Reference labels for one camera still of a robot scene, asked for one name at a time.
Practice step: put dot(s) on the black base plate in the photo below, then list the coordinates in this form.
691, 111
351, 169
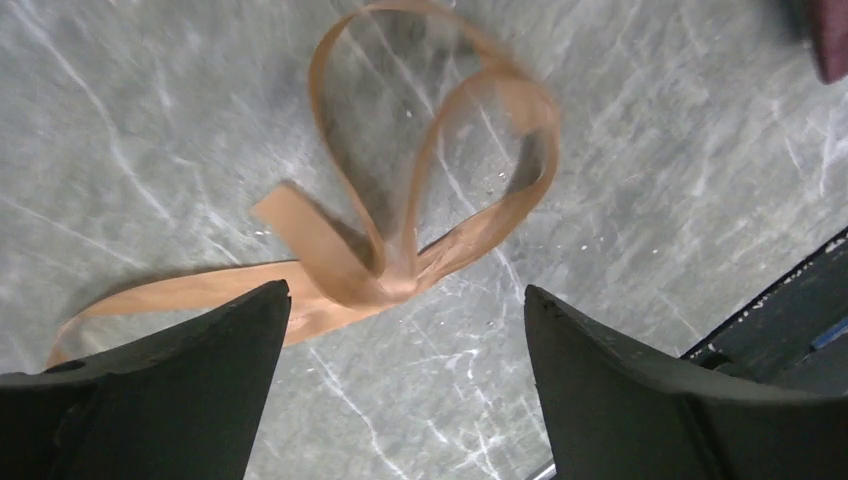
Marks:
793, 334

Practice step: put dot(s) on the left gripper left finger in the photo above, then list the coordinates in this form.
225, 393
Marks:
182, 403

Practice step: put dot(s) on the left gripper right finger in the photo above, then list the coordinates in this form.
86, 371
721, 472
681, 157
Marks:
616, 408

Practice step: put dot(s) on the maroon paper bouquet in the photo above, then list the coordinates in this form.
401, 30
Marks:
827, 22

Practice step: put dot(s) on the tan satin ribbon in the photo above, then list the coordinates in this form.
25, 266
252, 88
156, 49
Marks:
331, 286

